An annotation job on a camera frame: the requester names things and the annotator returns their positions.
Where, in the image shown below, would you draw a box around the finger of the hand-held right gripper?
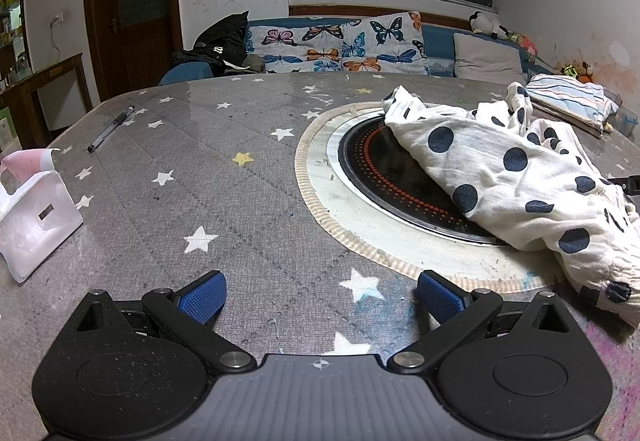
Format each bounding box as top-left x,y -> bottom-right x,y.
606,175 -> 640,196

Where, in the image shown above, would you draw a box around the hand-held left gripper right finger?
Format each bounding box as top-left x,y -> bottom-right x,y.
386,270 -> 584,375

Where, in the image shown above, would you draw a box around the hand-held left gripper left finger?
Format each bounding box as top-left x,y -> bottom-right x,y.
74,270 -> 257,374

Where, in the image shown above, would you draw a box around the white polka dot pants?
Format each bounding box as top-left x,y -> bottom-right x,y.
382,81 -> 640,327

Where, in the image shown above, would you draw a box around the striped folded clothes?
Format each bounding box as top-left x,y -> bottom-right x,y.
522,74 -> 621,139

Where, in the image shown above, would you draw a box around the small yellow green toy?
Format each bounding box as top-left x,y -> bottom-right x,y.
560,61 -> 596,83

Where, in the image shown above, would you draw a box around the grey star-print tablecloth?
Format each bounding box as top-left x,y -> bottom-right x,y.
0,71 -> 640,441

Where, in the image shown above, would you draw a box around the round black induction cooktop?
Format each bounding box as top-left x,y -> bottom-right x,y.
327,114 -> 511,247

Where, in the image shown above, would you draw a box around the colourful plush toy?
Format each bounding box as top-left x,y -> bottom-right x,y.
502,27 -> 538,57

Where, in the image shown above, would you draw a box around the grey pillow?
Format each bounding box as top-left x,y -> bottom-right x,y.
452,32 -> 528,84

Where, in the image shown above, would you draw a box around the black pen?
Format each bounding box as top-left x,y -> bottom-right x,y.
87,105 -> 136,153

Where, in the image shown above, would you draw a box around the black and white plush toy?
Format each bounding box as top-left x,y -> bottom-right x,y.
469,11 -> 506,39

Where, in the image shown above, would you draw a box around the blue sofa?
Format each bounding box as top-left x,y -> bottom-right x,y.
159,16 -> 556,87

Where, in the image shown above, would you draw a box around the black jacket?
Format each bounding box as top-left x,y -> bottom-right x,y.
172,11 -> 266,72

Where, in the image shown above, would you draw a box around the brown wooden door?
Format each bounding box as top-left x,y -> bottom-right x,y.
81,0 -> 183,102

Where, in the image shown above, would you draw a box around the dark wooden console table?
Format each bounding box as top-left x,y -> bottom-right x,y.
0,52 -> 93,149

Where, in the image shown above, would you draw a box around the butterfly print blanket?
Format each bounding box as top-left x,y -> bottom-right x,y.
246,11 -> 426,76

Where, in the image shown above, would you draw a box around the wooden display shelf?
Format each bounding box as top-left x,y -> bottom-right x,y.
0,0 -> 33,89

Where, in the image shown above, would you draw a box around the white box with handle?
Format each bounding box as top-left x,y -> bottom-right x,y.
0,168 -> 84,283

